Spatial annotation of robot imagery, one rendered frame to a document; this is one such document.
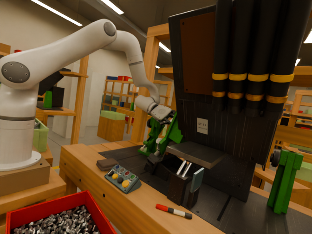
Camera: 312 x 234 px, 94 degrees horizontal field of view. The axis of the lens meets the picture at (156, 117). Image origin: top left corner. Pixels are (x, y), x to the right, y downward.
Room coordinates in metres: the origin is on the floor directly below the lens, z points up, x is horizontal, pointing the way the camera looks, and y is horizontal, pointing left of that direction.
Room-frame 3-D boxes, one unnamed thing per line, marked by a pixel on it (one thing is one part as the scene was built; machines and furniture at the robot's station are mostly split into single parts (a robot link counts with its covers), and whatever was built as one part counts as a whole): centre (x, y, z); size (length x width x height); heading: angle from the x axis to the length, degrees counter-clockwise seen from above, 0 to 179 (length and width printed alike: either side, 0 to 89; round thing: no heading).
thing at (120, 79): (6.93, 1.67, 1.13); 2.48 x 0.54 x 2.27; 56
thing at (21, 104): (0.61, 0.58, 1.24); 0.19 x 0.12 x 0.24; 38
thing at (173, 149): (0.62, -0.24, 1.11); 0.39 x 0.16 x 0.03; 143
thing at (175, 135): (0.74, -0.14, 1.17); 0.13 x 0.12 x 0.20; 53
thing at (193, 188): (0.57, -0.21, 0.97); 0.10 x 0.02 x 0.14; 143
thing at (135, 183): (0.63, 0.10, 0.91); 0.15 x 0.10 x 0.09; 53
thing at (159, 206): (0.49, -0.12, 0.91); 0.13 x 0.02 x 0.02; 79
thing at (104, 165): (0.75, 0.21, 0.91); 0.10 x 0.08 x 0.03; 133
